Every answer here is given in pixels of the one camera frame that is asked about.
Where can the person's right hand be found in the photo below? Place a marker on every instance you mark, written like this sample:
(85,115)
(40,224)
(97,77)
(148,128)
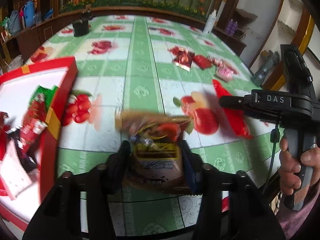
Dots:
(288,170)

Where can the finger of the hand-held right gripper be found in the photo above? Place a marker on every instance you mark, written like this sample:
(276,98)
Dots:
(260,120)
(235,102)

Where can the white spray bottle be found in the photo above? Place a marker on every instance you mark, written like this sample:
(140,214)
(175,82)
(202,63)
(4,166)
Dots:
(209,22)

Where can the person's right forearm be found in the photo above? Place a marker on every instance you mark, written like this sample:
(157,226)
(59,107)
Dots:
(297,222)

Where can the wooden sideboard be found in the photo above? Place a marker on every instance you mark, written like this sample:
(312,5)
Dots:
(30,37)

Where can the dark red gold-edged snack packet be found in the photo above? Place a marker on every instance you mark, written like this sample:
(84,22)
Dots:
(183,59)

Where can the green fruit print tablecloth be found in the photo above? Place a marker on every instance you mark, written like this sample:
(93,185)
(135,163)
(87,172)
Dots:
(145,67)

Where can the long red snack packet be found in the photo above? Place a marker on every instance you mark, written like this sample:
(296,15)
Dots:
(237,123)

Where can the small dark box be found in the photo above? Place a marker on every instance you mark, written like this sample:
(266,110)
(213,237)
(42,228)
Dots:
(86,15)

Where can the wooden wall shelf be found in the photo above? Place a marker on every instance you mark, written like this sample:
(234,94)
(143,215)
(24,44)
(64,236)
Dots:
(246,13)

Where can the red green-topped snack packet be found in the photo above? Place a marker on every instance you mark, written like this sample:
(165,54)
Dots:
(33,125)

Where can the brown snack packet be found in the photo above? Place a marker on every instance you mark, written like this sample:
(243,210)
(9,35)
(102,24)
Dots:
(155,172)

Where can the grey metal object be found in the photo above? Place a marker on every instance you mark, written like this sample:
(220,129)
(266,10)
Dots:
(266,67)

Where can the small red pink snack packet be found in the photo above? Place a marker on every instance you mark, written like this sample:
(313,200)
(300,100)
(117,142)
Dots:
(217,61)

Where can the white snack packet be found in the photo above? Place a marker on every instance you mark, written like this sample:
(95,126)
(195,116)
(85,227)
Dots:
(13,177)

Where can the flat red snack packet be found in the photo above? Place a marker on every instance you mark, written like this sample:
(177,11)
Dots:
(202,62)

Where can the black bucket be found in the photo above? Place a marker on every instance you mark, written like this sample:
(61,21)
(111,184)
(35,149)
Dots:
(80,27)

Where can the low wooden shelf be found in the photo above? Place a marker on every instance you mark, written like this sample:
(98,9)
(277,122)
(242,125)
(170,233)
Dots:
(232,42)

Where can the glass mug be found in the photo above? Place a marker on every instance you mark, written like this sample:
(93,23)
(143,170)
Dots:
(38,17)

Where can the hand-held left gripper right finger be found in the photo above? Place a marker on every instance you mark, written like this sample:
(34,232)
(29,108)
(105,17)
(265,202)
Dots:
(187,160)

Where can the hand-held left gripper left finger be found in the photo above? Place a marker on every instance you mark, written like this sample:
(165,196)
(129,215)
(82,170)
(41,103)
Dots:
(125,155)

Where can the red gift box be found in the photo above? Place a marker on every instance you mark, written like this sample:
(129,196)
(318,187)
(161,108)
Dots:
(66,80)

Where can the blue thermos jug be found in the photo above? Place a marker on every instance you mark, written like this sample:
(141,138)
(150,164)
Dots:
(29,13)

